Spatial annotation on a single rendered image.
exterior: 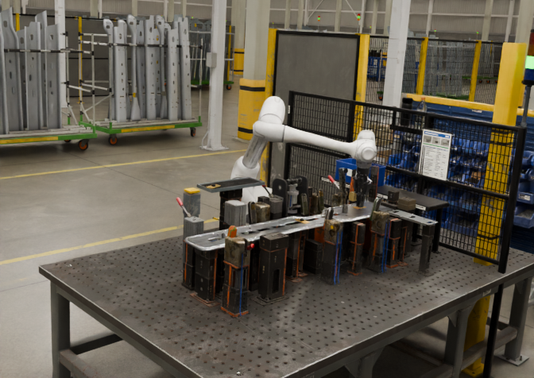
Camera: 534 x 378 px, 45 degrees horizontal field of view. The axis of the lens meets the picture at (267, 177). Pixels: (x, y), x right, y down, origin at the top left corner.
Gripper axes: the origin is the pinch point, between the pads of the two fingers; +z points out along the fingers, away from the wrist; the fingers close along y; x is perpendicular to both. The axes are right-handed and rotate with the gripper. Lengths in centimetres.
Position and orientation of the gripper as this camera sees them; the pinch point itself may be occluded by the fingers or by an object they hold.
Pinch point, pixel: (360, 200)
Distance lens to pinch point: 381.1
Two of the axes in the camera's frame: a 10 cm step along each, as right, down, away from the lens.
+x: 7.6, -1.1, 6.5
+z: -0.6, 9.7, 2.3
